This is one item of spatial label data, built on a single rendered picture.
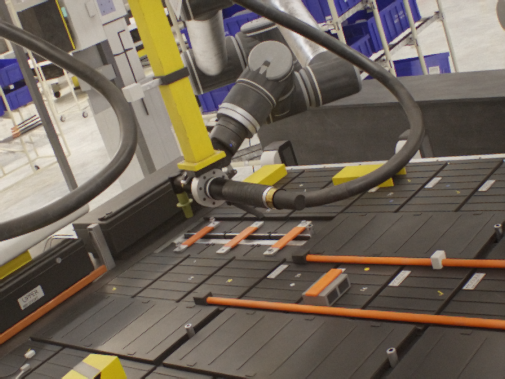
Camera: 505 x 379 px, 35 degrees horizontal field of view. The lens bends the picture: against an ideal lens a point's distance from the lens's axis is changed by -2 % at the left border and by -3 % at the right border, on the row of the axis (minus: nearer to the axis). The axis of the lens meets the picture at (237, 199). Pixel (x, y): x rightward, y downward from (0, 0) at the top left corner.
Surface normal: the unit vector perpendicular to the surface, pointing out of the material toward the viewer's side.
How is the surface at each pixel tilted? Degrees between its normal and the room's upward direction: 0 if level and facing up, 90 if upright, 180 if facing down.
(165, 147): 90
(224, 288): 0
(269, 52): 52
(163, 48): 90
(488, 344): 0
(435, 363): 0
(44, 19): 90
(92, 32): 90
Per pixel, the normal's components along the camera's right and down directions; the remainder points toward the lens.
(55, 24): 0.72, -0.02
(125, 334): -0.32, -0.90
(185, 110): 0.53, 0.10
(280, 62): -0.10, -0.33
